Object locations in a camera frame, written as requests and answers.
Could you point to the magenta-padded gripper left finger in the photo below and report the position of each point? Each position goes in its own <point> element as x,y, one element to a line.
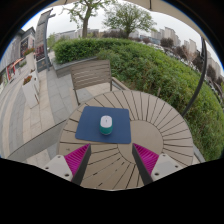
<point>58,165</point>

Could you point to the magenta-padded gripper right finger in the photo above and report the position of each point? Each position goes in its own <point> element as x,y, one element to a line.
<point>165,165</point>

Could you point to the white and teal computer mouse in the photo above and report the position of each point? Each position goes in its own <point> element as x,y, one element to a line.
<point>106,124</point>

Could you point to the dark blue mouse pad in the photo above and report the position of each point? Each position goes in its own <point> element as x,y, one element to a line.
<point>86,126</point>

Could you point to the white planter with flowers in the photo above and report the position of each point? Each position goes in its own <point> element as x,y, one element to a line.
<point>30,91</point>

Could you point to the curved dark parasol pole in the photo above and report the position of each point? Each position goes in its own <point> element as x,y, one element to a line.
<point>200,80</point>

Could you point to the beige slatted outdoor chair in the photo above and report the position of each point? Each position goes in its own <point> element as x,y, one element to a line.
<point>90,75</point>

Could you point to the green hedge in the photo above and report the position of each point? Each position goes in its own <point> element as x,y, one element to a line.
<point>153,70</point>

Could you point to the tall grey sign pylon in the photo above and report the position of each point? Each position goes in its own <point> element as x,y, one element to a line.
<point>41,36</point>

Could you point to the distant apartment buildings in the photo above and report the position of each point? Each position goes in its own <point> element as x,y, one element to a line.
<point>170,35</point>

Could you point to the bare-trunked leaning tree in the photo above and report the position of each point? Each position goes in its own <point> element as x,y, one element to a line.
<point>85,16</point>

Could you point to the round-crowned green tree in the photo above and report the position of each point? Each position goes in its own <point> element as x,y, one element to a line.
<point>128,18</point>

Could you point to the beige parasol canopy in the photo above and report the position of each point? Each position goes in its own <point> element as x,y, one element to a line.
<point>166,8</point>

